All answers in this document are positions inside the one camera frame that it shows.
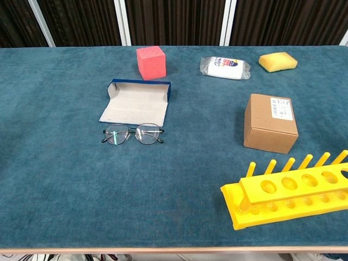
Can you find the metal frame eyeglasses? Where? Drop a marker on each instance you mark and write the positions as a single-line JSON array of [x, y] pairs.
[[146, 134]]

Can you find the blue glasses case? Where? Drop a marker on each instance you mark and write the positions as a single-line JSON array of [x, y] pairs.
[[136, 103]]

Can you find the brown cardboard box with label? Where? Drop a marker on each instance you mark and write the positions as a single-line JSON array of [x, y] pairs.
[[266, 130]]

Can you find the red foam cube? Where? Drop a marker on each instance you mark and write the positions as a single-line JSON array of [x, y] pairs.
[[150, 63]]

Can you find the white packet in clear wrap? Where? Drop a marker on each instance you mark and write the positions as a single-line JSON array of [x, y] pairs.
[[225, 70]]

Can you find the teal felt table cover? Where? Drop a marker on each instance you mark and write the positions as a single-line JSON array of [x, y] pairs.
[[81, 190]]

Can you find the yellow sponge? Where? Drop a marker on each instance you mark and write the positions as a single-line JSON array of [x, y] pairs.
[[277, 62]]

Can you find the yellow plastic test tube rack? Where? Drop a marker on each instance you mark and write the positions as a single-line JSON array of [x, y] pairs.
[[285, 214]]

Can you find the white partition frame post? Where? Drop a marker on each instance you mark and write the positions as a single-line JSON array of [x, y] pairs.
[[344, 41], [122, 24], [40, 21], [227, 24]]

